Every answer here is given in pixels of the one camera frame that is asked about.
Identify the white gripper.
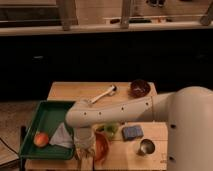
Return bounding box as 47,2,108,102
74,128,95,157

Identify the red bowl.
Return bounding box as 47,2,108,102
94,132,109,162

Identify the white eraser block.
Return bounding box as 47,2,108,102
80,154,93,171

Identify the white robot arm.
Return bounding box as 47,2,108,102
65,86,213,171

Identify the dark brown bowl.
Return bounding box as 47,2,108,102
130,79,151,98

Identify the white folded cloth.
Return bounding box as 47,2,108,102
49,123,73,148

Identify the green toy vegetable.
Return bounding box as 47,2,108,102
96,123,118,140

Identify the green plastic tray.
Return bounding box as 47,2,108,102
19,101,75,160

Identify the red apple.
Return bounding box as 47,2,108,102
33,132,49,148

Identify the blue sponge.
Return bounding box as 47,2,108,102
122,125,143,141

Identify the metal cup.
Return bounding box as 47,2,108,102
138,139,155,156

